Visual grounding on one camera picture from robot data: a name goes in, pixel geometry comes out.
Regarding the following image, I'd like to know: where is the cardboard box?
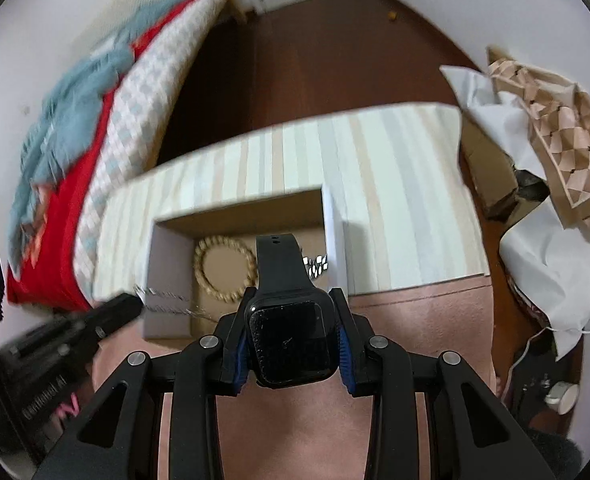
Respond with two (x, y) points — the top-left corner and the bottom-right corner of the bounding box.
(142, 184), (348, 339)

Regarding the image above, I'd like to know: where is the white cable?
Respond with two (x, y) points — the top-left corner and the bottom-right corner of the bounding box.
(502, 327), (563, 401)

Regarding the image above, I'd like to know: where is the silver chain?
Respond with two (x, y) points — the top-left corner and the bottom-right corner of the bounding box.
(134, 284), (226, 323)

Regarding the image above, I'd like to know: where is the red blanket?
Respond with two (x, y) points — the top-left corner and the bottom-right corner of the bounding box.
(6, 0), (216, 313)

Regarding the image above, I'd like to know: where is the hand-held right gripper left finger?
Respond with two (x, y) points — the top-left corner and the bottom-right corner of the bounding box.
(31, 287), (256, 480)

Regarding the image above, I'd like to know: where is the blue-grey fringed blanket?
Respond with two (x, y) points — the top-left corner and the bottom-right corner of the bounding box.
(6, 0), (216, 266)

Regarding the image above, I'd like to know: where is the pink blanket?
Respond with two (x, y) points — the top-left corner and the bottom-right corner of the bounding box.
(89, 277), (498, 480)

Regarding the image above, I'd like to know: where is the silver link bracelet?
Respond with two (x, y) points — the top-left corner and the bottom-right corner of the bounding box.
(302, 255), (330, 278)

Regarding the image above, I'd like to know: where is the white cloth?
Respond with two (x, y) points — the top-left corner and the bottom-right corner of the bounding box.
(439, 64), (590, 361)

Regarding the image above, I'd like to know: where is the checkered pillow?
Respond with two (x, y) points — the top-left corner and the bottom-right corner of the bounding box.
(72, 0), (231, 301)

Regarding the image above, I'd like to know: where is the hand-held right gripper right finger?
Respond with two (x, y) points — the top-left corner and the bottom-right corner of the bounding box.
(329, 287), (560, 480)

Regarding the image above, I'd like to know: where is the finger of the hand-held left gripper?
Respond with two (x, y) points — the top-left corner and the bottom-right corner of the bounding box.
(77, 293), (146, 348)

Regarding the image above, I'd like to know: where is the gold beaded bracelet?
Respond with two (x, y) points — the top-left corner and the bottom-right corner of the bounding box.
(193, 235), (260, 303)

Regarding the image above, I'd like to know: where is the beige geometric patterned cloth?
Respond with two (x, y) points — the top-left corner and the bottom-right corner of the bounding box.
(485, 46), (590, 235)

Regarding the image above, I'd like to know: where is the black smartwatch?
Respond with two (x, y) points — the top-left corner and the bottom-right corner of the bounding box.
(243, 233), (340, 389)

